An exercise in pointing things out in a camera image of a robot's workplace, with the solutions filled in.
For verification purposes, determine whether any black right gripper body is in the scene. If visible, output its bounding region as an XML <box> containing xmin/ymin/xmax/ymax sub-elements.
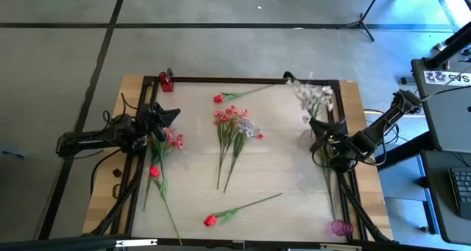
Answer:
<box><xmin>325</xmin><ymin>119</ymin><xmax>351</xmax><ymax>149</ymax></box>

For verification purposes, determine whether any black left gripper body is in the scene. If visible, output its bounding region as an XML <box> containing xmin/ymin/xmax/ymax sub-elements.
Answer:
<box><xmin>138</xmin><ymin>101</ymin><xmax>165</xmax><ymax>135</ymax></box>

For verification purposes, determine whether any white artificial flower bunch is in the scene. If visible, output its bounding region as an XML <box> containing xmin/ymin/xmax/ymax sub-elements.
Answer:
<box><xmin>286</xmin><ymin>79</ymin><xmax>338</xmax><ymax>221</ymax></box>

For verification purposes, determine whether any red artificial tulip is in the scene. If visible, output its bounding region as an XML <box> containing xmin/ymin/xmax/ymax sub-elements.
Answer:
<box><xmin>213</xmin><ymin>83</ymin><xmax>277</xmax><ymax>104</ymax></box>
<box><xmin>149</xmin><ymin>165</ymin><xmax>183</xmax><ymax>246</ymax></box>
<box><xmin>203</xmin><ymin>192</ymin><xmax>283</xmax><ymax>228</ymax></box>

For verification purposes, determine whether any lavender artificial flower bunch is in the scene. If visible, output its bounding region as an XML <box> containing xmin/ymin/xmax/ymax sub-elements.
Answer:
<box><xmin>222</xmin><ymin>117</ymin><xmax>265</xmax><ymax>194</ymax></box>

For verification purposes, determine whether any clear cut-glass vase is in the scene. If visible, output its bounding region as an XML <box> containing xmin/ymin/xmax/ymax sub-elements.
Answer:
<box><xmin>297</xmin><ymin>128</ymin><xmax>317</xmax><ymax>149</ymax></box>

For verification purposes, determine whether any pink glass vase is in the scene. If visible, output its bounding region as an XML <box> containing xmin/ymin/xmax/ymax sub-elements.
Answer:
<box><xmin>329</xmin><ymin>219</ymin><xmax>355</xmax><ymax>238</ymax></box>

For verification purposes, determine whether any black desk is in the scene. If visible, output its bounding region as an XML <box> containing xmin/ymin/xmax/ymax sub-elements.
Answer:
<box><xmin>410</xmin><ymin>57</ymin><xmax>471</xmax><ymax>155</ymax></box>

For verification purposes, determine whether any black tripod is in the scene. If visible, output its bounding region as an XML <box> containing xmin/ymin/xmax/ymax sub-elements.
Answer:
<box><xmin>336</xmin><ymin>0</ymin><xmax>384</xmax><ymax>43</ymax></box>

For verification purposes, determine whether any white printed label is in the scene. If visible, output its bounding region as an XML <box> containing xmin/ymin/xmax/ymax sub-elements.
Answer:
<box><xmin>422</xmin><ymin>70</ymin><xmax>471</xmax><ymax>86</ymax></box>

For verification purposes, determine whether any black laptop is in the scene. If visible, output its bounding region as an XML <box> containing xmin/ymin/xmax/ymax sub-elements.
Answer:
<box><xmin>419</xmin><ymin>149</ymin><xmax>471</xmax><ymax>245</ymax></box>

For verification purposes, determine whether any black pole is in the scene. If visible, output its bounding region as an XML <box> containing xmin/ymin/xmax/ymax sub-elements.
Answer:
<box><xmin>426</xmin><ymin>21</ymin><xmax>471</xmax><ymax>70</ymax></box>

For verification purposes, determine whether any grey floor object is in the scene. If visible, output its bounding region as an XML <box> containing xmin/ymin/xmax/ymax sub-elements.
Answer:
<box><xmin>0</xmin><ymin>144</ymin><xmax>27</xmax><ymax>160</ymax></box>

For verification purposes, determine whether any black cable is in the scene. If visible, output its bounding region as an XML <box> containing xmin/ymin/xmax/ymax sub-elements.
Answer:
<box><xmin>90</xmin><ymin>147</ymin><xmax>124</xmax><ymax>197</ymax></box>

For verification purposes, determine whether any black aluminium table frame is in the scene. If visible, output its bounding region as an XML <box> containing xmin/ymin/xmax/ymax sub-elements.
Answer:
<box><xmin>87</xmin><ymin>75</ymin><xmax>393</xmax><ymax>244</ymax></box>

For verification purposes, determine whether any silver metal bracket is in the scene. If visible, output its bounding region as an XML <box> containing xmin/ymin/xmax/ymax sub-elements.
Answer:
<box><xmin>116</xmin><ymin>238</ymin><xmax>158</xmax><ymax>249</ymax></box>

